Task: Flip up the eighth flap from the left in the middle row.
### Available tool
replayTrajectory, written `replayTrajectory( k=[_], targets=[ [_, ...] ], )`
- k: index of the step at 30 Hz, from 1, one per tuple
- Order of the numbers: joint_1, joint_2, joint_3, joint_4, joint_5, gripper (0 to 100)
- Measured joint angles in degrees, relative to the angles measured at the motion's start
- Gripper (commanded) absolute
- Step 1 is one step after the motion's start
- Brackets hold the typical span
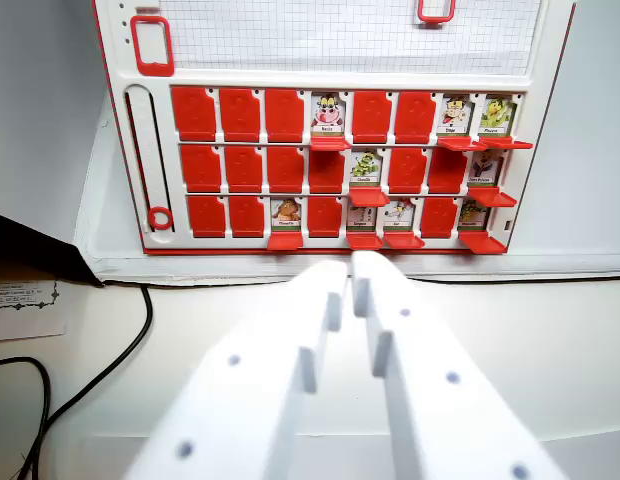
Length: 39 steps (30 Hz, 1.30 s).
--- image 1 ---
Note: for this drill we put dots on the red and white game board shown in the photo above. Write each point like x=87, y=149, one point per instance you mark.
x=340, y=65

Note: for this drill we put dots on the red board flap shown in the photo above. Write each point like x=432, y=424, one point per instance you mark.
x=494, y=198

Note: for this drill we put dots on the white printed paper sheet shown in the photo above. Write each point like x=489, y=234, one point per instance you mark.
x=25, y=310

